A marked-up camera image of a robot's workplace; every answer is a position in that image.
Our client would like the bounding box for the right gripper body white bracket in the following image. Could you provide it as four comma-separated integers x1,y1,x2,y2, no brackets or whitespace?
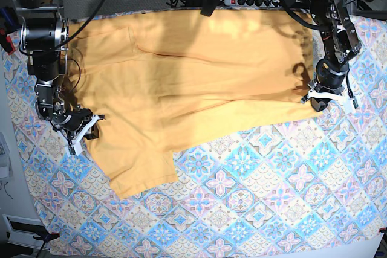
49,108,105,156

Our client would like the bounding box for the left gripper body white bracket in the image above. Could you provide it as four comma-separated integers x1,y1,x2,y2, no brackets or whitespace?
300,58,359,114

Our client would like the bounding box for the yellow orange T-shirt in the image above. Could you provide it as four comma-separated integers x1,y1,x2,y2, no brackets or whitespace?
69,10,316,198

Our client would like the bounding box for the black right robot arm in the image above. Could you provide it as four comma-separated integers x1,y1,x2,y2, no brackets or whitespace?
13,0,104,155

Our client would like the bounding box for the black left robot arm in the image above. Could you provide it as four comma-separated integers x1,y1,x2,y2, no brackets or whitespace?
279,0,362,114

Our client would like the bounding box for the white box at left edge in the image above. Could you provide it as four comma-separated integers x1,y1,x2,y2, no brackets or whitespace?
0,133,12,179

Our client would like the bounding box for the patterned blue tile tablecloth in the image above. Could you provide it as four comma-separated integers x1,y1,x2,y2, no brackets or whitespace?
1,17,386,257

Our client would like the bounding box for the red black clamp bottom left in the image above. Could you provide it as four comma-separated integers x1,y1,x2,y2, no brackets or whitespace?
33,232,60,243

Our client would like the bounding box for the red black clamp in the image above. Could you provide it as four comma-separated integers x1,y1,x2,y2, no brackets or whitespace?
33,232,60,243
1,7,17,55

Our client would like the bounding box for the white vent panel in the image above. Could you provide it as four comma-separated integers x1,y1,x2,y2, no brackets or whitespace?
2,214,45,249

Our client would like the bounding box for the white power strip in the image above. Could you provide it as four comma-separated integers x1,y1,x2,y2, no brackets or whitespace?
224,0,280,9

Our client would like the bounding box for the red black clamp left top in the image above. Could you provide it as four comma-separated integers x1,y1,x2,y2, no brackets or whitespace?
1,7,17,55

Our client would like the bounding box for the black remote-like device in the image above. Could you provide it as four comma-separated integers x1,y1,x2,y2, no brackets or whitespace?
200,0,221,17

